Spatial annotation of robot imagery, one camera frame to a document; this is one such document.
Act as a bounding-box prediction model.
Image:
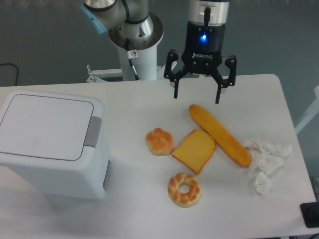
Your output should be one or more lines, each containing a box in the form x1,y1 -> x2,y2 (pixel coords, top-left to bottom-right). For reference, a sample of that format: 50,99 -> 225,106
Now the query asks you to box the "long baguette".
188,104 -> 251,167

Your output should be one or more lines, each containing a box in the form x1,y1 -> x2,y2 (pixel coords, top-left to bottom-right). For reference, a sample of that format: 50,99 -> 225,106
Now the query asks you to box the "toast bread slice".
172,129 -> 216,175

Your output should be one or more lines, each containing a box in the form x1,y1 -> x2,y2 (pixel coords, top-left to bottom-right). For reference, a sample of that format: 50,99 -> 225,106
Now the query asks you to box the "black device at table edge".
300,202 -> 319,228

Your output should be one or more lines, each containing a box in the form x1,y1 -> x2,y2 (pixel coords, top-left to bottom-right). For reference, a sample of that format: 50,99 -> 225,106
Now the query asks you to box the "small crumpled white tissue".
254,172 -> 273,198

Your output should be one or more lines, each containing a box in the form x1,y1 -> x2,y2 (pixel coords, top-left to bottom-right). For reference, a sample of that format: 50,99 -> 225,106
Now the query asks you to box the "knotted round bread roll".
145,128 -> 174,156

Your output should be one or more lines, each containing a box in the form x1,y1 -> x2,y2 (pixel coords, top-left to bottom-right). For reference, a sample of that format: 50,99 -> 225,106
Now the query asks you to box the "white push-top trash can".
0,90 -> 111,200

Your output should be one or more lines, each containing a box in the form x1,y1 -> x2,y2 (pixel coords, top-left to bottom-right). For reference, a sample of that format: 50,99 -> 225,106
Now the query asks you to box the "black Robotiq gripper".
163,20 -> 237,105

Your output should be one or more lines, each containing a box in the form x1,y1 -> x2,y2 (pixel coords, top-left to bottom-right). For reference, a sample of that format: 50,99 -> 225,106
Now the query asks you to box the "large crumpled white tissue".
242,138 -> 292,175

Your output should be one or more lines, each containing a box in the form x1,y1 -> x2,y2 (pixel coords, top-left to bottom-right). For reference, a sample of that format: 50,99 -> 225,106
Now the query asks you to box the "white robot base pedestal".
86,46 -> 165,83

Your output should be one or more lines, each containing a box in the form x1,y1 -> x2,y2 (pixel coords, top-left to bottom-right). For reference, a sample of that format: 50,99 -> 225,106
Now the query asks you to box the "black cable on floor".
0,63 -> 19,87

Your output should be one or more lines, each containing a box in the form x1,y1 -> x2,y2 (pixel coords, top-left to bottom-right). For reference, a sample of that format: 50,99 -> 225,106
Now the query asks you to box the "braided ring bread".
167,172 -> 202,208

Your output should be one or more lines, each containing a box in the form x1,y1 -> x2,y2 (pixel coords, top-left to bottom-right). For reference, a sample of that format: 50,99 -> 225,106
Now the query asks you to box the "white frame post right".
295,86 -> 319,134

